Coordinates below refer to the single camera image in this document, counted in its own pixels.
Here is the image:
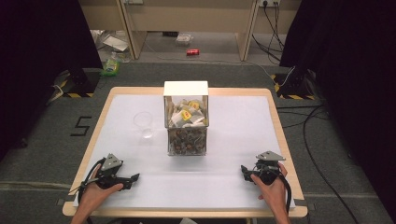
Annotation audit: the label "light wooden desk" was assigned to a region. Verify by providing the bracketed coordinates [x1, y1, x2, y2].
[78, 0, 303, 63]

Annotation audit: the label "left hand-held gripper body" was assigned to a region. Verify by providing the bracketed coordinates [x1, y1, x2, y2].
[92, 153, 133, 191]

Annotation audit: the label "black floor cables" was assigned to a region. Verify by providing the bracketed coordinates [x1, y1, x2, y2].
[250, 2, 362, 224]

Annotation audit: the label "black stand base striped tape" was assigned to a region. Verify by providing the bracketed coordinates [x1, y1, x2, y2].
[51, 68, 102, 99]
[270, 68, 318, 101]

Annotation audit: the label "green packet on floor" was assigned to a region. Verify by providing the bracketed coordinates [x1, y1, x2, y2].
[99, 51, 121, 77]

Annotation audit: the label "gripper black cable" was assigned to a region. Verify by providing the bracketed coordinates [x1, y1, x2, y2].
[255, 164, 293, 214]
[68, 157, 107, 204]

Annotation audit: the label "wooden table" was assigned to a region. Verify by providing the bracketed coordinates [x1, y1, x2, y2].
[62, 86, 309, 218]

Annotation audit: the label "person's left hand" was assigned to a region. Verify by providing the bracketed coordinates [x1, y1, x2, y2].
[81, 163, 124, 216]

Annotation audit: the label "pile of white tea bags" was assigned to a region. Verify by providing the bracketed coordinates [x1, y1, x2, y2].
[169, 99, 207, 129]

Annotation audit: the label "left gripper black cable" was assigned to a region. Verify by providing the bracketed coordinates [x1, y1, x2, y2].
[68, 157, 107, 204]

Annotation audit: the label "clear glass cup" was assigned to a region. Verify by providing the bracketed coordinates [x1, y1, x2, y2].
[133, 110, 155, 140]

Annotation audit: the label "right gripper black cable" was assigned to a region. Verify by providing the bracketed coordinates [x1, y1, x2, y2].
[255, 164, 293, 214]

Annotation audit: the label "clear box with white lid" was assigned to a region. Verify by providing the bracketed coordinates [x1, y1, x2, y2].
[163, 80, 210, 157]

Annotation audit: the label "black curtain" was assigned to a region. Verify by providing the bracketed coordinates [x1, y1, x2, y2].
[279, 0, 396, 216]
[0, 0, 104, 162]

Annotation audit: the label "white wall power outlet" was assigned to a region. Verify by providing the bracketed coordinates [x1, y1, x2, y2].
[258, 0, 281, 8]

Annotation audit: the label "white table mat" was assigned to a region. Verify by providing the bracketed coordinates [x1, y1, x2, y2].
[72, 94, 297, 210]

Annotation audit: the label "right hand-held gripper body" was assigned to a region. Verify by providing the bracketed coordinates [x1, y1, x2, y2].
[250, 150, 287, 187]

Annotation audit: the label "pile of dark patterned packets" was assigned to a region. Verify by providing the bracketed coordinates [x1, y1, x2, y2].
[168, 128, 207, 155]

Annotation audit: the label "person's right hand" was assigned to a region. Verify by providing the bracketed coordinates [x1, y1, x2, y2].
[249, 161, 290, 217]

